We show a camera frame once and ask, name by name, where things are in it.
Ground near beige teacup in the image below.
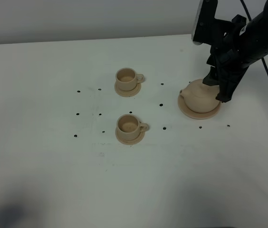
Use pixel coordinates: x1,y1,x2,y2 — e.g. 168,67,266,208
116,114,150,141

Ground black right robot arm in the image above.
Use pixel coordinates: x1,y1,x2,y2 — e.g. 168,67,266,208
191,0,268,103

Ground near beige cup saucer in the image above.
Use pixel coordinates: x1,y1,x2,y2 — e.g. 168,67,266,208
115,129,145,145

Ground beige teapot saucer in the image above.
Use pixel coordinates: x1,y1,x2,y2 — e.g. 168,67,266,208
177,95,221,120

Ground beige teacup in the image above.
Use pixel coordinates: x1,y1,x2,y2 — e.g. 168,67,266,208
115,68,145,91
116,114,150,141

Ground far beige teacup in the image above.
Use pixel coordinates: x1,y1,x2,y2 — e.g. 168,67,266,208
115,68,145,91

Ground far beige cup saucer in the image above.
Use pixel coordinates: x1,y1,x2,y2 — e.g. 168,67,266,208
115,83,141,97

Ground beige ceramic teapot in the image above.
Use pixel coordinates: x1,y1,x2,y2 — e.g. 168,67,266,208
180,79,220,114

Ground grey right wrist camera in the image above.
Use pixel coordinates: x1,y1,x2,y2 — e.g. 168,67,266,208
191,0,203,46

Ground beige cup saucer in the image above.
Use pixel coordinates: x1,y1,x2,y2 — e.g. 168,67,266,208
115,129,145,145
115,83,141,97

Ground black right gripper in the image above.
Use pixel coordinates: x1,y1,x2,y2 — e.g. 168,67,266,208
194,0,247,103

